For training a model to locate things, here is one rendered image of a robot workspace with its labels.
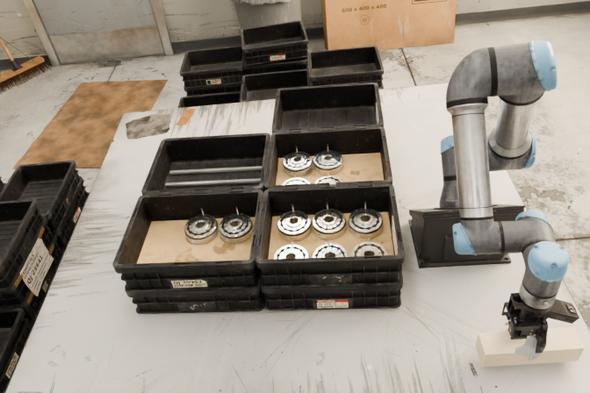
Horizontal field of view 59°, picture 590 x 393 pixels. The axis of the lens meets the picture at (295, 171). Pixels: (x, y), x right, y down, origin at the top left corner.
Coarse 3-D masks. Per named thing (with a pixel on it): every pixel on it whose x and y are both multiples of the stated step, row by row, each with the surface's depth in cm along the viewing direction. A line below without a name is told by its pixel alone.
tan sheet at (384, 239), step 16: (272, 224) 163; (384, 224) 159; (272, 240) 158; (288, 240) 157; (304, 240) 157; (320, 240) 156; (336, 240) 156; (352, 240) 155; (368, 240) 154; (384, 240) 154; (272, 256) 153
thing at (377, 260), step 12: (264, 192) 160; (276, 192) 160; (264, 204) 158; (396, 204) 151; (264, 216) 152; (396, 216) 147; (396, 228) 143; (264, 264) 139; (276, 264) 139; (288, 264) 138; (300, 264) 138; (312, 264) 138; (324, 264) 138; (336, 264) 138; (348, 264) 137; (360, 264) 137; (372, 264) 137; (384, 264) 137; (396, 264) 137
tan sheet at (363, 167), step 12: (312, 156) 188; (348, 156) 186; (360, 156) 185; (372, 156) 184; (348, 168) 180; (360, 168) 180; (372, 168) 179; (312, 180) 178; (348, 180) 176; (360, 180) 175; (372, 180) 175
